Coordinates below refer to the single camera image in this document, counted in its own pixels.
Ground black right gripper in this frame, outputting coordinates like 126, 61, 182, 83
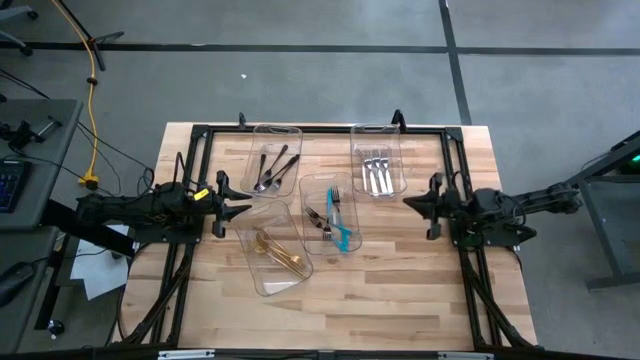
402, 171, 474, 241

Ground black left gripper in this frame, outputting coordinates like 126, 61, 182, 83
192, 169, 253, 239

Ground teal handled fork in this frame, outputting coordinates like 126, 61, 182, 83
329, 186, 352, 253
308, 212, 354, 253
305, 205, 354, 237
322, 187, 337, 242

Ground clear plastic bin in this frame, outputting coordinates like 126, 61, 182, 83
239, 123, 305, 199
233, 199, 315, 298
298, 172, 364, 256
349, 123, 409, 197

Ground white paper sheets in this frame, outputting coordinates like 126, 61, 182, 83
69, 224, 132, 301

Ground black stand foot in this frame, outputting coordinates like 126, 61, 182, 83
39, 199, 136, 259

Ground grey metal stand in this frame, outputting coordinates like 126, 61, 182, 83
549, 129, 640, 291

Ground grey desk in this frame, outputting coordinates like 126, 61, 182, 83
0, 98, 84, 231
0, 227, 61, 354

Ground black tripod stand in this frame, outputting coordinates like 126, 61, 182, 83
57, 0, 125, 71

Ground black clamp tool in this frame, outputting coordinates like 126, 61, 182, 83
0, 115, 64, 149

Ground black keyboard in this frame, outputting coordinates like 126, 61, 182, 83
0, 159, 27, 214

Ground black computer mouse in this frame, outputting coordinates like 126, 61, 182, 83
0, 260, 37, 307

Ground grey office chair base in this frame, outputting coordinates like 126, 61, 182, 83
0, 4, 40, 57

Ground black cable loop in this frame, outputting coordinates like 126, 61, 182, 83
172, 151, 204, 194

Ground silver bracket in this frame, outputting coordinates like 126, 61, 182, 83
437, 351, 494, 360
157, 349, 216, 360

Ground yellow cable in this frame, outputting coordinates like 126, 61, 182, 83
49, 0, 101, 191

